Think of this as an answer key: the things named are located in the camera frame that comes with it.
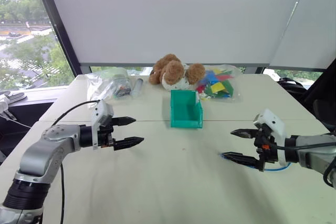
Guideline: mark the green plastic storage bin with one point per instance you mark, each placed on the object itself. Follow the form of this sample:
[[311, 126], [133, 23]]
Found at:
[[185, 108]]

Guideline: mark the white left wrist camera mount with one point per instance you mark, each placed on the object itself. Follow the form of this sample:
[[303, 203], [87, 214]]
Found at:
[[103, 110]]

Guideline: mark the clear bag of small parts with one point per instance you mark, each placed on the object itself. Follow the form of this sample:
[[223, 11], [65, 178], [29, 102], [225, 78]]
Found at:
[[113, 82]]

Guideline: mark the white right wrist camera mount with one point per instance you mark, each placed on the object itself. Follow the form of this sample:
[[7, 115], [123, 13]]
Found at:
[[273, 124]]

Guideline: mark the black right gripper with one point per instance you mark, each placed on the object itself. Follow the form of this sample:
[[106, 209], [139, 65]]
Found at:
[[267, 153]]

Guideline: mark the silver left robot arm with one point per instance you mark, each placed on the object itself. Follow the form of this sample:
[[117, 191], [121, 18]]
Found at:
[[36, 155]]

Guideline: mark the white objects on sill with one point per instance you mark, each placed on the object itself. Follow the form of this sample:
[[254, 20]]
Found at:
[[9, 98]]

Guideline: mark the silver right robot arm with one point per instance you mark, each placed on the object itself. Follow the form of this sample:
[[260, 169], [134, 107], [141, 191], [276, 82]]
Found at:
[[309, 153]]

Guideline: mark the narrow white roller blind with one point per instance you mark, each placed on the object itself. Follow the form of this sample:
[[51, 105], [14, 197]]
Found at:
[[309, 30]]

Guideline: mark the grey translucent tube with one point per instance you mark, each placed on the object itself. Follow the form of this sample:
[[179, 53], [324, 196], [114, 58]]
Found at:
[[137, 87]]

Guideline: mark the brown plush dog toy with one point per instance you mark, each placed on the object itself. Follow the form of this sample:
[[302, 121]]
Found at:
[[173, 72]]

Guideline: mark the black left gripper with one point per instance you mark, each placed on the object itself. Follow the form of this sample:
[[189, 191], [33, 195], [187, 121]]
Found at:
[[107, 138]]

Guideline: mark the black office chair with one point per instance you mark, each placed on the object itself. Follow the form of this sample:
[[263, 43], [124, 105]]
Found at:
[[324, 98]]

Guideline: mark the bag of colourful plastic pieces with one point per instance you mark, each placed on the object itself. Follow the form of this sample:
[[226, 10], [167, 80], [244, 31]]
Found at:
[[220, 85]]

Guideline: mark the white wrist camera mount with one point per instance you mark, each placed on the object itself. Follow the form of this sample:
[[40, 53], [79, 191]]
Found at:
[[273, 124], [103, 110]]

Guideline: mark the large white roller blind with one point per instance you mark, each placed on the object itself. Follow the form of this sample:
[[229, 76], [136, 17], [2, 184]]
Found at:
[[170, 16]]

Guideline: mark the black window frame post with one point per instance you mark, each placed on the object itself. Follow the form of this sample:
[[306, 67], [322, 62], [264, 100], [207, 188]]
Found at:
[[56, 24]]

